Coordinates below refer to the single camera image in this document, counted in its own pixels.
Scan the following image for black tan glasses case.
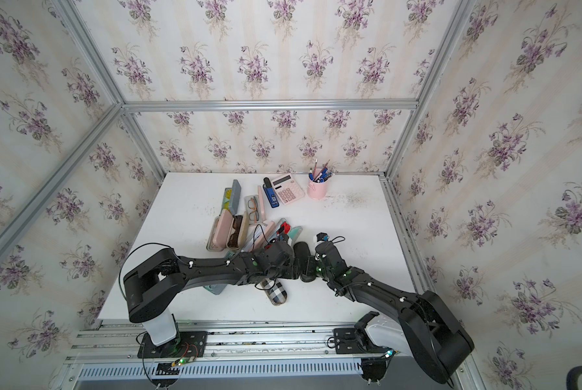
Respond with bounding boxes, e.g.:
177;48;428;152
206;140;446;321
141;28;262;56
294;241;317;283

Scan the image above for pink case white glasses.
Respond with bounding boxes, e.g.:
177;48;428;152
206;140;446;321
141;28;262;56
241;219;286;252

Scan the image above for plaid glasses case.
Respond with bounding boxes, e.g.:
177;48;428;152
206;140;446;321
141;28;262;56
258;279;288;306

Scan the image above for grey glasses case red glasses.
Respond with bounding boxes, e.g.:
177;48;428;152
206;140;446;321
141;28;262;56
287;226;303;244

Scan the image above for teal glasses case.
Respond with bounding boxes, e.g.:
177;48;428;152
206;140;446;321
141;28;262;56
203;251;237;295

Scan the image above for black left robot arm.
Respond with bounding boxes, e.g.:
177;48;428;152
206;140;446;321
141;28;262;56
119;240;299;347

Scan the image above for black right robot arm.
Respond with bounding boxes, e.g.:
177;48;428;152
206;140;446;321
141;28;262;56
315;241;475;384

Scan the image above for beige glasses case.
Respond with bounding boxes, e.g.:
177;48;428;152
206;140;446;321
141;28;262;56
237;213;250;250

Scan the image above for pink grey case back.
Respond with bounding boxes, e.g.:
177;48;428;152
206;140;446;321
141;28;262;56
244;186;266;225

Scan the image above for pink glasses case left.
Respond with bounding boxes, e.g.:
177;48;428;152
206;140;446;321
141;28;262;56
206;209;233;252

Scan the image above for grey case yellow lining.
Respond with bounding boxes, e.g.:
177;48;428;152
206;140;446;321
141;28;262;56
222;180;242;215

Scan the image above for red sunglasses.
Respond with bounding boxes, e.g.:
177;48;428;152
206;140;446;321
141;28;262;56
276;222;291;236

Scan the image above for brown sunglasses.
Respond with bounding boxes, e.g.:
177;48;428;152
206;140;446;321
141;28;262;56
227;215;242;250

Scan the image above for pink calculator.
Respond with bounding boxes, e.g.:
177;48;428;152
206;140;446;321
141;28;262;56
271;174;305;205

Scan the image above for blue stapler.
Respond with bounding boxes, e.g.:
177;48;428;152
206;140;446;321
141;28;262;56
263;177;280;209

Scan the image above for pink pen cup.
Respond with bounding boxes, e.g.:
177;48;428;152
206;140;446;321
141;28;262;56
307;180;328;200

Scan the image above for brown frame glasses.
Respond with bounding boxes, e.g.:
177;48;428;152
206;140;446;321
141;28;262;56
246;196;260;224

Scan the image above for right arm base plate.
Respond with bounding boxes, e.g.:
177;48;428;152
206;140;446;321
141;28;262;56
333;328;390;355

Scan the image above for aluminium rail frame front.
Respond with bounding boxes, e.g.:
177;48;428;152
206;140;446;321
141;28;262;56
51;318;489;390

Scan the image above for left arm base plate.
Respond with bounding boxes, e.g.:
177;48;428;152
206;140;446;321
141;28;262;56
138;331;208;359

